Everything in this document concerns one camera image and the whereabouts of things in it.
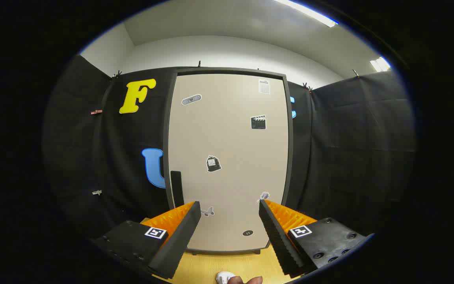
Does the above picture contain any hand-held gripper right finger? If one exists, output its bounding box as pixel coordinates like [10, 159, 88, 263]
[259, 199, 369, 277]

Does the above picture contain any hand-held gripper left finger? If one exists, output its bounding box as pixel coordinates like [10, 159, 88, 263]
[93, 201, 202, 280]

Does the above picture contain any white shoe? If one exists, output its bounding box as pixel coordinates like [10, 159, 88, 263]
[216, 271, 236, 284]

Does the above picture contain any beige shoe cabinet door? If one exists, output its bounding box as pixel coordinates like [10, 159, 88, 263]
[168, 74, 290, 252]

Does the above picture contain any grey shoe cabinet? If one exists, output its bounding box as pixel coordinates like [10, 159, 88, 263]
[163, 67, 294, 255]

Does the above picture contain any black backdrop cloth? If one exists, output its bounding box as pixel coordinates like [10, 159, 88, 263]
[42, 55, 417, 241]

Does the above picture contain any small ceiling light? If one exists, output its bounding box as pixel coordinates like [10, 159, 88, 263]
[370, 56, 391, 72]

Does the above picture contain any long ceiling light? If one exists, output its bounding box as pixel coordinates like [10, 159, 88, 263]
[274, 0, 338, 28]

